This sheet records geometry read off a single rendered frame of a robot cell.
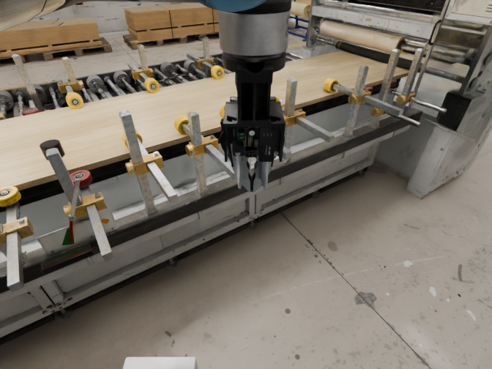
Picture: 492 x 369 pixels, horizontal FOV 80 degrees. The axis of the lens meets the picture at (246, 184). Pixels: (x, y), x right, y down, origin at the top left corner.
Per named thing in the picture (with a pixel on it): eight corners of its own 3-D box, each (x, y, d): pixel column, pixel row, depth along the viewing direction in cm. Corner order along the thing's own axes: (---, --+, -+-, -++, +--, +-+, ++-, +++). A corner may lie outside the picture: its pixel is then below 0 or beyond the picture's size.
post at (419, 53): (399, 121, 207) (425, 48, 177) (396, 123, 205) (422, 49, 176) (395, 120, 209) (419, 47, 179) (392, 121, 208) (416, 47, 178)
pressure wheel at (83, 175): (100, 198, 123) (91, 176, 116) (79, 205, 120) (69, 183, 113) (96, 188, 128) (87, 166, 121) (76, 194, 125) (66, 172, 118)
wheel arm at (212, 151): (240, 176, 113) (240, 169, 110) (232, 179, 111) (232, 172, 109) (187, 125, 146) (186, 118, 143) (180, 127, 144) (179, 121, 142)
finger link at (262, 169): (252, 211, 44) (252, 158, 38) (251, 186, 48) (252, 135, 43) (273, 211, 44) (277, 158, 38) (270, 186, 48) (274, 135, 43)
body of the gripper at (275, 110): (222, 166, 37) (216, 66, 29) (225, 132, 43) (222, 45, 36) (284, 166, 37) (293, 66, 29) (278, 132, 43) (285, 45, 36)
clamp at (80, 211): (107, 208, 115) (103, 198, 112) (69, 222, 109) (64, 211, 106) (104, 200, 119) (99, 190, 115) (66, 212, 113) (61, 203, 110)
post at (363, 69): (349, 143, 187) (369, 65, 157) (345, 146, 185) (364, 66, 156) (345, 141, 189) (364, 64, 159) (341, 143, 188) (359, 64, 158)
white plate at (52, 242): (118, 228, 123) (111, 211, 116) (47, 256, 112) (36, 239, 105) (118, 228, 123) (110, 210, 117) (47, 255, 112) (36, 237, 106)
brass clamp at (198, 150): (219, 150, 130) (218, 140, 126) (191, 159, 124) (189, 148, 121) (212, 143, 134) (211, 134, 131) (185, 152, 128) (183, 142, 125)
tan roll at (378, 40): (473, 71, 194) (482, 51, 186) (463, 75, 189) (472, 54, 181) (319, 31, 288) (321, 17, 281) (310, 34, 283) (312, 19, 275)
